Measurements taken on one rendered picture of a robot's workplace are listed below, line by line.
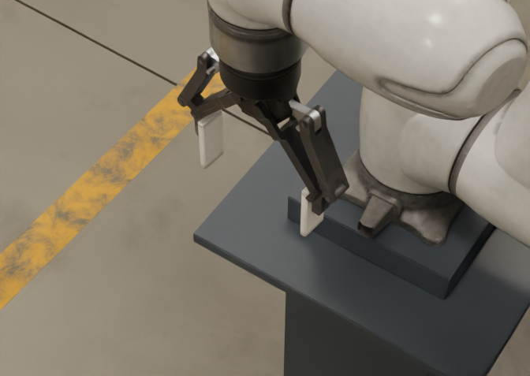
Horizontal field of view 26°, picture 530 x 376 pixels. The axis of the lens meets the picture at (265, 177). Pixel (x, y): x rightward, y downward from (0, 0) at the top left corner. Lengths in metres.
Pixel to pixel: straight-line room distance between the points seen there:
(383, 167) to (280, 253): 0.20
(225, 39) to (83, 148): 1.75
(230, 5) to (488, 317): 0.74
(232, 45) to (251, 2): 0.08
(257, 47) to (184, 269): 1.54
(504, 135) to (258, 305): 1.16
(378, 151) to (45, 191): 1.30
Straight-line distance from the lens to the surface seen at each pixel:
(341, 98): 1.76
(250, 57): 0.98
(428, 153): 1.41
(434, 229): 1.53
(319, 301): 1.53
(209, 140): 1.18
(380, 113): 1.43
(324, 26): 0.85
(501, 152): 1.36
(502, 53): 0.83
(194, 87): 1.13
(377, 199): 1.53
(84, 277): 2.49
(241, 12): 0.93
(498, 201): 1.38
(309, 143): 1.05
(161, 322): 2.41
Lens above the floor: 2.03
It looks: 51 degrees down
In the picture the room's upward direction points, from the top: straight up
